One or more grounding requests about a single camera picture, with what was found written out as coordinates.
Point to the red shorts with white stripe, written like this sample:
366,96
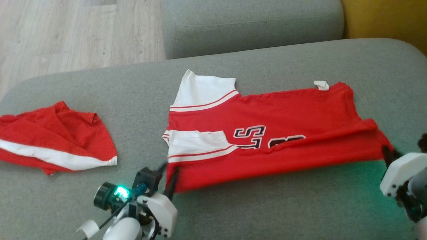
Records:
50,133

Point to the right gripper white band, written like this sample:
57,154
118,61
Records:
400,170

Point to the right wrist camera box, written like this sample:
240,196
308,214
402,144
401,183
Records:
423,143

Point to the yellow sofa backrest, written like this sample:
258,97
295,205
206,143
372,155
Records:
387,20

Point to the large grey seat cushion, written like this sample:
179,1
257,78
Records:
133,96

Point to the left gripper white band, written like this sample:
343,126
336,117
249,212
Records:
160,213

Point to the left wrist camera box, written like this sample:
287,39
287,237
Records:
148,180

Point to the red lettered jersey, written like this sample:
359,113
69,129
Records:
293,116

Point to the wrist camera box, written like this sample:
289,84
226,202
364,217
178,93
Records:
148,180
423,143

